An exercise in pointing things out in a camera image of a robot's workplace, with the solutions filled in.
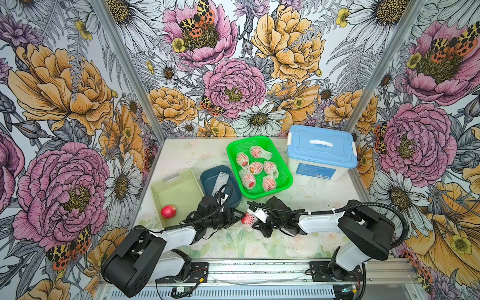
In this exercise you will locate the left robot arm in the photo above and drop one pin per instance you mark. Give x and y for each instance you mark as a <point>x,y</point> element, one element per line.
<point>141,255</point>

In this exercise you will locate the blue lidded storage box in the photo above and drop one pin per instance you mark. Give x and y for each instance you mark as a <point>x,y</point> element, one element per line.
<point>315,152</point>

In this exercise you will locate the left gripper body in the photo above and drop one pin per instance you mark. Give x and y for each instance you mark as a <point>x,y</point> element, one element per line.
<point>219,219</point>

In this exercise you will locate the aluminium front rail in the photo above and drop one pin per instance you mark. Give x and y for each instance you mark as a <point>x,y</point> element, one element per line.
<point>293,279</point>

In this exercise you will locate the netted apple in basket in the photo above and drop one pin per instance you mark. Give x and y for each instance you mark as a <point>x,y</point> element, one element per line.
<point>268,183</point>
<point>271,169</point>
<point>248,180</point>
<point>255,168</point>
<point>242,160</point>

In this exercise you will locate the bare red apple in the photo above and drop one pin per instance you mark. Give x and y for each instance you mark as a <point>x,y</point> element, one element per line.
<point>168,212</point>

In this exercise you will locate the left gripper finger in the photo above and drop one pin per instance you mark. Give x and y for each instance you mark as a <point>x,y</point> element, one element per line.
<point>237,225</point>
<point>238,214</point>

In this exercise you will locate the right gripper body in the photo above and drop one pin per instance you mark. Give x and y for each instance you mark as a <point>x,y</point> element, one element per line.
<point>271,223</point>

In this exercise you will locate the pale green perforated basket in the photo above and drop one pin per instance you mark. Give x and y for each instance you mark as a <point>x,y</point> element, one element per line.
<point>180,190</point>

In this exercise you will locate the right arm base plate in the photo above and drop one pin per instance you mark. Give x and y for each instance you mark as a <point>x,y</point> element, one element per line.
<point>321,272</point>

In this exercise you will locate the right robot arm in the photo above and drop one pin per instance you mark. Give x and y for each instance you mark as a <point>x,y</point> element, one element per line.
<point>372,228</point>

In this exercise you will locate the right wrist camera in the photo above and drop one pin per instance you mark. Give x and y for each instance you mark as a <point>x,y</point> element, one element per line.
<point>261,215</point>

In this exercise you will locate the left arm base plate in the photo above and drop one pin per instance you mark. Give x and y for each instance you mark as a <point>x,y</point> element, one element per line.
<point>191,274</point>

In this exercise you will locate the bright green plastic basket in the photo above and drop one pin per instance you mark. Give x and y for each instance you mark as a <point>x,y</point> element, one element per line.
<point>285,179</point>

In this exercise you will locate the dark teal plastic tub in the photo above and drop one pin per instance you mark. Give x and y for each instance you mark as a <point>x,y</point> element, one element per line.
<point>214,178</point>

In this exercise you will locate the white foam net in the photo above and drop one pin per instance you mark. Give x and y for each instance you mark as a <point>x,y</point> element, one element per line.
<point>221,180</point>

